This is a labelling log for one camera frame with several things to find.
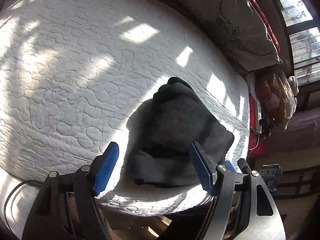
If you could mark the stuffed toy in plastic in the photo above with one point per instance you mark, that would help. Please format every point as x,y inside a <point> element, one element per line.
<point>276,93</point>

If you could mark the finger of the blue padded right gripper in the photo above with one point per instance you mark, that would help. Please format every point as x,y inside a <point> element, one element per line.
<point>244,167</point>
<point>229,165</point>

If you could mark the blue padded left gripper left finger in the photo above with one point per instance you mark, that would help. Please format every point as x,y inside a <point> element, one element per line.
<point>103,166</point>

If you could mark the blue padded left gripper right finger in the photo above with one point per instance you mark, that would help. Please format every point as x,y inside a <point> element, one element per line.
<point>205,170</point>

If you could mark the red floral quilt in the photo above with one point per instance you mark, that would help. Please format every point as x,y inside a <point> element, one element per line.
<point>260,12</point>

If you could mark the window with bars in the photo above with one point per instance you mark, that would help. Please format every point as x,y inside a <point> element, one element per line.
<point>302,22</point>

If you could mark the grey floral pillow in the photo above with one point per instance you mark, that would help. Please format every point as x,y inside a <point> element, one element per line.
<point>236,28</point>

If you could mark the black pants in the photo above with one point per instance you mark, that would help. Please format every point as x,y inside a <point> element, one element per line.
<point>161,131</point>

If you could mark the white power strip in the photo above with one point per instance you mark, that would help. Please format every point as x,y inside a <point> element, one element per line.
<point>257,125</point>

